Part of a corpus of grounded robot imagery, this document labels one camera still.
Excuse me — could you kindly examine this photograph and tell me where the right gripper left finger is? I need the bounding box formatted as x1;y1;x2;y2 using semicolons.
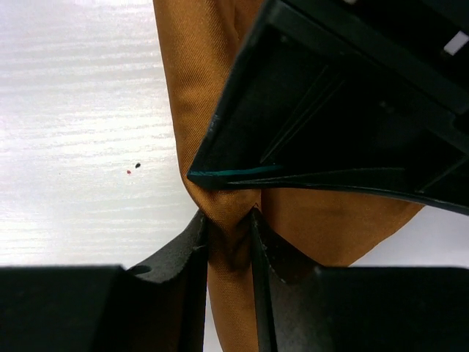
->
1;213;207;351

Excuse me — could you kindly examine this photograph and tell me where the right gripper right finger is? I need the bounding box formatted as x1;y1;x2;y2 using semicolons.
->
250;210;468;351

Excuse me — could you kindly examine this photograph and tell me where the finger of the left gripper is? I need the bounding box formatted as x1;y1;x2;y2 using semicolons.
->
228;168;468;215

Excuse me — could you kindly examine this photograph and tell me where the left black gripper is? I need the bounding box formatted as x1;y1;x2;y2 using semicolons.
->
187;1;468;189

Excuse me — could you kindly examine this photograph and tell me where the orange cloth napkin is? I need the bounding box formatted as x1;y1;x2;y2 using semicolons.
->
154;0;421;351

